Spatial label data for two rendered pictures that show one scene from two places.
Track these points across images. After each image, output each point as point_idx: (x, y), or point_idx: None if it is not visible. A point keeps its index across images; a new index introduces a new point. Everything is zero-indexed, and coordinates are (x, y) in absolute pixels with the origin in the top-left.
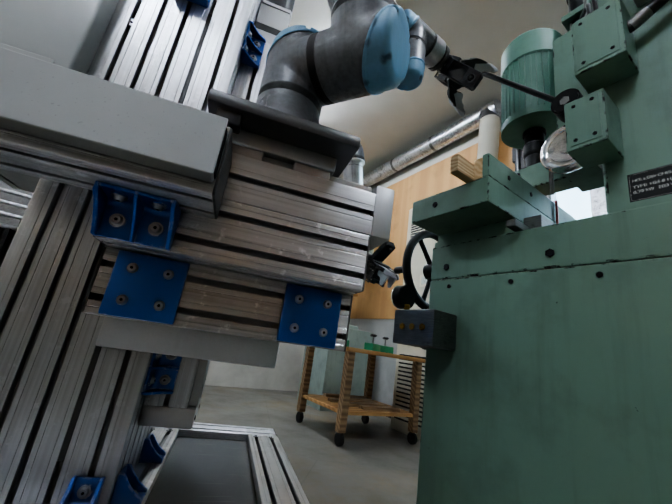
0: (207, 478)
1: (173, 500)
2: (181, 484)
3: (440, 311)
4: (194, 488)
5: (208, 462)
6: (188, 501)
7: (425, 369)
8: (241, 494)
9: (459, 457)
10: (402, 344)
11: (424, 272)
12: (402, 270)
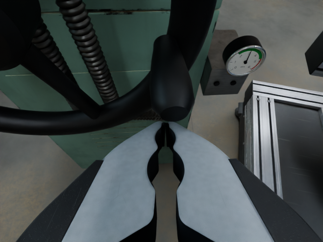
0: (309, 199)
1: (320, 173)
2: (322, 192)
3: (226, 30)
4: (313, 186)
5: (315, 230)
6: (312, 171)
7: (195, 96)
8: (285, 174)
9: None
10: (223, 94)
11: (28, 39)
12: (197, 55)
